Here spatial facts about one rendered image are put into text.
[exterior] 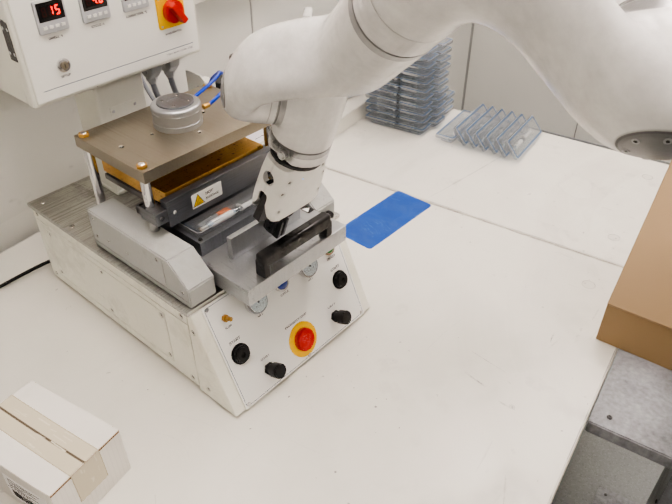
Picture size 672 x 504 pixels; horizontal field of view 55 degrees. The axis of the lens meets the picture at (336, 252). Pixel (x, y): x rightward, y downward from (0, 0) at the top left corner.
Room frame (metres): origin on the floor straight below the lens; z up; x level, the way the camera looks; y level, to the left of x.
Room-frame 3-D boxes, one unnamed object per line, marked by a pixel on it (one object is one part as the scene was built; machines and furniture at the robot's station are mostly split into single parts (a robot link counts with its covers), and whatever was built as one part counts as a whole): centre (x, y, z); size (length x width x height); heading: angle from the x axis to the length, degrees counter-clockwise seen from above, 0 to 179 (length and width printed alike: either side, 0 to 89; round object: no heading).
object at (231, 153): (0.96, 0.25, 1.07); 0.22 x 0.17 x 0.10; 139
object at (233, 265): (0.88, 0.17, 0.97); 0.30 x 0.22 x 0.08; 49
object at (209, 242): (0.91, 0.20, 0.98); 0.20 x 0.17 x 0.03; 139
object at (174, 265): (0.81, 0.29, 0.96); 0.25 x 0.05 x 0.07; 49
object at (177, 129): (0.99, 0.27, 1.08); 0.31 x 0.24 x 0.13; 139
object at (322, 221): (0.79, 0.06, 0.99); 0.15 x 0.02 x 0.04; 139
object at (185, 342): (0.97, 0.24, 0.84); 0.53 x 0.37 x 0.17; 49
